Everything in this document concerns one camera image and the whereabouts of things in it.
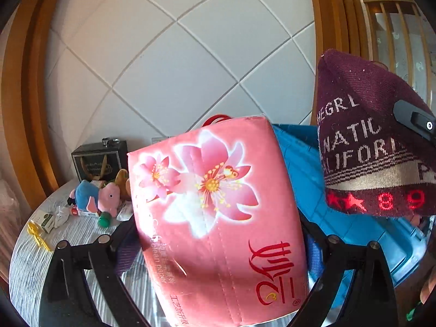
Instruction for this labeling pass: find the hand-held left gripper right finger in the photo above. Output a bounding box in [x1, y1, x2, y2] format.
[286, 211, 399, 327]

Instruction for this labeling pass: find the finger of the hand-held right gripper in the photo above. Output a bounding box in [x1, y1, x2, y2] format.
[393, 100, 436, 142]

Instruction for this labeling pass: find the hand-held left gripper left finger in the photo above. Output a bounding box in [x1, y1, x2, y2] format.
[38, 223, 161, 327]

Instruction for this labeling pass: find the maroon knit hat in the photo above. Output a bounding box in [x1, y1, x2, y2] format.
[315, 49, 436, 219]

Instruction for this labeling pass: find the blue plastic crate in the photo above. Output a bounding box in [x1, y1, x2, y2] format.
[272, 124, 428, 309]

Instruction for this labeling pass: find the pink tissue pack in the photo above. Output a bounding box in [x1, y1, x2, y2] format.
[127, 115, 310, 326]

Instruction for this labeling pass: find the desktop with striped cloth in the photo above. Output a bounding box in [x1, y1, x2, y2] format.
[8, 177, 178, 327]

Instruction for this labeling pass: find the person's right hand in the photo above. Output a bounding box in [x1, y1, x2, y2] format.
[420, 272, 436, 304]

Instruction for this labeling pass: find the white wipes pack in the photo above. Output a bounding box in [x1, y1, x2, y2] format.
[116, 202, 134, 221]

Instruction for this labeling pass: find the brown plush toy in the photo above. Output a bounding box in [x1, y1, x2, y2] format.
[115, 168, 132, 201]

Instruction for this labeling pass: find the blue and pink pig plush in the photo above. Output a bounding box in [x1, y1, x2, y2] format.
[67, 180, 122, 218]

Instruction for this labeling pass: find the green and white box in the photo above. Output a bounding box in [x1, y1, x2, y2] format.
[31, 210, 55, 234]

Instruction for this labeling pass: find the black gift box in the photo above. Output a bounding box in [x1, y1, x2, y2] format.
[71, 140, 129, 183]

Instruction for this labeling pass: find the yellow plastic toy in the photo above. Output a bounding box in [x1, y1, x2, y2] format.
[26, 221, 53, 251]

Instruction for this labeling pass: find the wooden slat screen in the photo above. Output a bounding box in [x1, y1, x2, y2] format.
[363, 0, 436, 86]

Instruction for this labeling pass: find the red toy suitcase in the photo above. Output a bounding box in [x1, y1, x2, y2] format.
[201, 114, 235, 128]

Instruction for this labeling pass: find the green strap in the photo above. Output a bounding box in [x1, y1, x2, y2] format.
[406, 303, 425, 321]

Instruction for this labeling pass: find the wooden wall frame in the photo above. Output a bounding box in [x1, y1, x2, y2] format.
[0, 0, 368, 212]

